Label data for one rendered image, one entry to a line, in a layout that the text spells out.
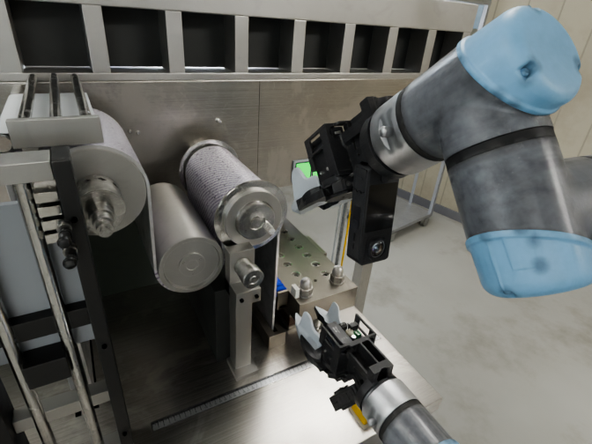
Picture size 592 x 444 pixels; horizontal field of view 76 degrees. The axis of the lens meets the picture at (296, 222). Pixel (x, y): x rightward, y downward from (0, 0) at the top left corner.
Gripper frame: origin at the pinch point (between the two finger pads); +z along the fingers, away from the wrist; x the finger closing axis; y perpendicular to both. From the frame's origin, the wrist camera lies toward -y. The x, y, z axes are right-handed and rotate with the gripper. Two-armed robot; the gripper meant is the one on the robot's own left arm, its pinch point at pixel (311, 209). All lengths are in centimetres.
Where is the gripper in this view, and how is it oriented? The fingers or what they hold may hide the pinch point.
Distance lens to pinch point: 55.6
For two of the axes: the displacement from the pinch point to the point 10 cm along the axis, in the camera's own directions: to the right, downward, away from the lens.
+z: -4.2, 2.1, 8.8
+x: -8.7, 1.8, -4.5
